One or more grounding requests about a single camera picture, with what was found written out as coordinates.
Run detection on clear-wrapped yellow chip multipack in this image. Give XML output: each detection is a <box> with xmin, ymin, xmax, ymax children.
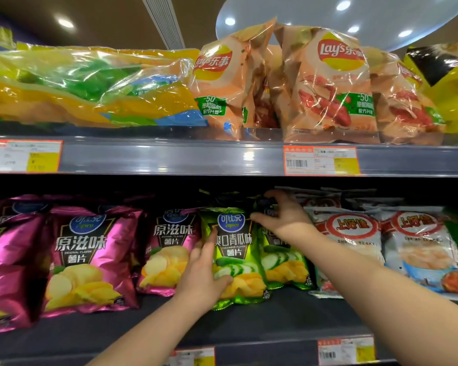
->
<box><xmin>0</xmin><ymin>41</ymin><xmax>208</xmax><ymax>129</ymax></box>

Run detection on purple potato chip bag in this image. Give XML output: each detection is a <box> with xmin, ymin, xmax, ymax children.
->
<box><xmin>0</xmin><ymin>214</ymin><xmax>47</xmax><ymax>334</ymax></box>
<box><xmin>137</xmin><ymin>208</ymin><xmax>204</xmax><ymax>298</ymax></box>
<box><xmin>0</xmin><ymin>193</ymin><xmax>52</xmax><ymax>225</ymax></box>
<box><xmin>41</xmin><ymin>205</ymin><xmax>144</xmax><ymax>319</ymax></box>

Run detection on person's right hand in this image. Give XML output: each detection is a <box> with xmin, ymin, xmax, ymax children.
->
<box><xmin>250</xmin><ymin>190</ymin><xmax>318</xmax><ymax>247</ymax></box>

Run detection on person's right forearm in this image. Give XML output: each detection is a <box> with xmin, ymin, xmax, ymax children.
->
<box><xmin>301</xmin><ymin>229</ymin><xmax>458</xmax><ymax>366</ymax></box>

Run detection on orange chip bag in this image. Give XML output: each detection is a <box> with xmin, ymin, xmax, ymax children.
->
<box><xmin>188</xmin><ymin>18</ymin><xmax>278</xmax><ymax>142</ymax></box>
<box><xmin>362</xmin><ymin>45</ymin><xmax>448</xmax><ymax>146</ymax></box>
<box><xmin>274</xmin><ymin>23</ymin><xmax>381</xmax><ymax>145</ymax></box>
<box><xmin>252</xmin><ymin>43</ymin><xmax>284</xmax><ymax>130</ymax></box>

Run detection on orange-edged price tag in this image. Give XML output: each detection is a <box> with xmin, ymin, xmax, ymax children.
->
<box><xmin>283</xmin><ymin>145</ymin><xmax>362</xmax><ymax>177</ymax></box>
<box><xmin>169</xmin><ymin>347</ymin><xmax>217</xmax><ymax>366</ymax></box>
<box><xmin>317</xmin><ymin>335</ymin><xmax>377</xmax><ymax>366</ymax></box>
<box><xmin>0</xmin><ymin>139</ymin><xmax>64</xmax><ymax>174</ymax></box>

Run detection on person's left forearm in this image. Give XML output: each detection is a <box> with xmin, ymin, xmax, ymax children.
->
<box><xmin>85</xmin><ymin>294</ymin><xmax>211</xmax><ymax>366</ymax></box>

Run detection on white shrimp flakes bag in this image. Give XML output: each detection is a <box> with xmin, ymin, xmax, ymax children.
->
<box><xmin>379</xmin><ymin>207</ymin><xmax>458</xmax><ymax>302</ymax></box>
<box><xmin>274</xmin><ymin>186</ymin><xmax>405</xmax><ymax>212</ymax></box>
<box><xmin>304</xmin><ymin>206</ymin><xmax>387</xmax><ymax>299</ymax></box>

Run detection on grey metal shelf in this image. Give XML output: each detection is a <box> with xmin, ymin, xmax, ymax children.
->
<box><xmin>0</xmin><ymin>289</ymin><xmax>458</xmax><ymax>366</ymax></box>
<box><xmin>0</xmin><ymin>124</ymin><xmax>458</xmax><ymax>178</ymax></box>

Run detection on person's left hand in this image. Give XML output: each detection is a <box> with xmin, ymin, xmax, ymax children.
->
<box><xmin>174</xmin><ymin>228</ymin><xmax>234</xmax><ymax>314</ymax></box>

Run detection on white ceiling air vent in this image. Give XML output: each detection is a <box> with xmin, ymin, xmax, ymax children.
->
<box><xmin>140</xmin><ymin>0</ymin><xmax>186</xmax><ymax>50</ymax></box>

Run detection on yellow and black chip bag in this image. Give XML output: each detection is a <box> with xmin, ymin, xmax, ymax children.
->
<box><xmin>403</xmin><ymin>40</ymin><xmax>458</xmax><ymax>146</ymax></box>

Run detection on green cucumber chip bag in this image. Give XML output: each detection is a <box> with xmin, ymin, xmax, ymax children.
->
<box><xmin>199</xmin><ymin>207</ymin><xmax>270</xmax><ymax>311</ymax></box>
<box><xmin>256</xmin><ymin>197</ymin><xmax>316</xmax><ymax>291</ymax></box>
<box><xmin>198</xmin><ymin>189</ymin><xmax>261</xmax><ymax>210</ymax></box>

